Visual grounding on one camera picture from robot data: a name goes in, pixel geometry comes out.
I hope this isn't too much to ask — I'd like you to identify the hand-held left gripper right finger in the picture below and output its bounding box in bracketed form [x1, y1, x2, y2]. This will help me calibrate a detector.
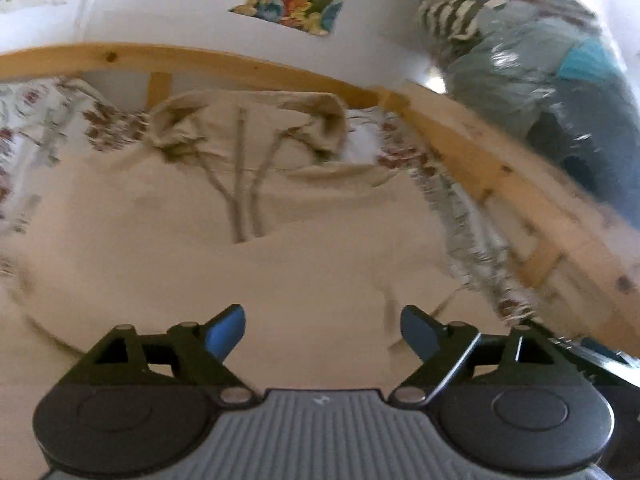
[389, 304, 592, 405]

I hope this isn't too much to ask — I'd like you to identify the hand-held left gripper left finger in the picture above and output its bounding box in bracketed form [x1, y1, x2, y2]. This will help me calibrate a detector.
[74, 303, 257, 405]

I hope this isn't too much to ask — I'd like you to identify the blue plastic bag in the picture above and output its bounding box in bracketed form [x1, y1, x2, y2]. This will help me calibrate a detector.
[440, 0, 640, 221]

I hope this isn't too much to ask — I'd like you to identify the floral bedsheet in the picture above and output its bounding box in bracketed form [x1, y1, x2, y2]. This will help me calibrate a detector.
[0, 76, 546, 331]

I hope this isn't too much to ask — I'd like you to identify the striped cloth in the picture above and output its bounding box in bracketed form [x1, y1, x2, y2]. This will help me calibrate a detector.
[416, 0, 516, 46]

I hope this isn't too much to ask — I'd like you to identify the beige garment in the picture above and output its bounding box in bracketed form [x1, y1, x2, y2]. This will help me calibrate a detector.
[0, 89, 521, 441]

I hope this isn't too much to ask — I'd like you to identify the wooden bed frame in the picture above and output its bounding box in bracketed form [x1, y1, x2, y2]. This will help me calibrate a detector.
[0, 44, 640, 361]

